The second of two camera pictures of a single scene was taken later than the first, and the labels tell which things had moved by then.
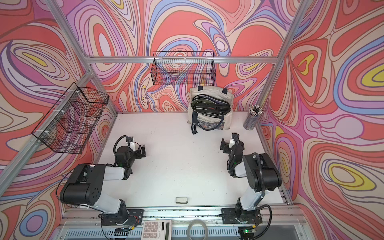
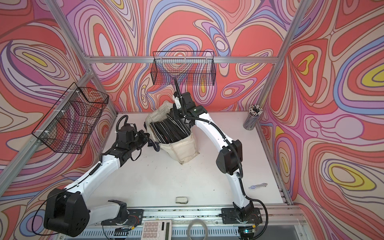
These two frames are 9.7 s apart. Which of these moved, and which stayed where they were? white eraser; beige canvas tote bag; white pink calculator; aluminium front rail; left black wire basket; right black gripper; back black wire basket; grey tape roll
Moved: beige canvas tote bag; right black gripper
Stayed: grey tape roll; white eraser; white pink calculator; aluminium front rail; left black wire basket; back black wire basket
